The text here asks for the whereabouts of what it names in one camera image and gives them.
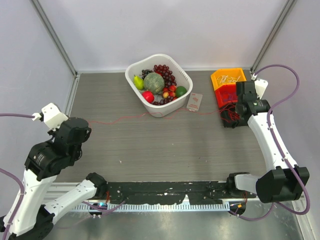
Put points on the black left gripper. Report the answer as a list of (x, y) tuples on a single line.
[(55, 131)]

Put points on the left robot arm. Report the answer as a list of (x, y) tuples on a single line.
[(31, 219)]

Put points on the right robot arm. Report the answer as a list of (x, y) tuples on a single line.
[(284, 179)]

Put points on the red storage bin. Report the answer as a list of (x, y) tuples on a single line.
[(226, 94)]

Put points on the yellow storage bin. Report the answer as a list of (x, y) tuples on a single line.
[(227, 76)]

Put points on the black storage bin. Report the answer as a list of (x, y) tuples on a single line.
[(230, 118)]

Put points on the white red card box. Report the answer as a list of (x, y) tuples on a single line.
[(194, 102)]

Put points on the green lime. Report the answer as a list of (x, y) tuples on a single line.
[(180, 91)]

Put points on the red yellow cherries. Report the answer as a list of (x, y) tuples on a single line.
[(169, 92)]

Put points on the red grape bunch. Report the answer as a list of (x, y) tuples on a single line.
[(166, 73)]

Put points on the dark red grapes front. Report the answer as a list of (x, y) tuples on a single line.
[(164, 101)]

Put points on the green pear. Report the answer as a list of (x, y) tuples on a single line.
[(138, 82)]

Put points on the red apple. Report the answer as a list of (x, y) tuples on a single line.
[(148, 96)]

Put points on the green melon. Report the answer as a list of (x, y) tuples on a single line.
[(154, 83)]

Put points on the white plastic basket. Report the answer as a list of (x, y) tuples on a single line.
[(182, 79)]

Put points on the dark purple grape bunch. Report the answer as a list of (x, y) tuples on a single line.
[(145, 72)]

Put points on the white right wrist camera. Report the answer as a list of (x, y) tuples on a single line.
[(260, 85)]

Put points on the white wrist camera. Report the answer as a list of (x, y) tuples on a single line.
[(260, 85), (51, 116)]

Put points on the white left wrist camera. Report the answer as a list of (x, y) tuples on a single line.
[(51, 116)]

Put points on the aluminium rail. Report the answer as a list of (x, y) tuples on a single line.
[(101, 200)]

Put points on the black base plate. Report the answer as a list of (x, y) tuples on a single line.
[(173, 192)]

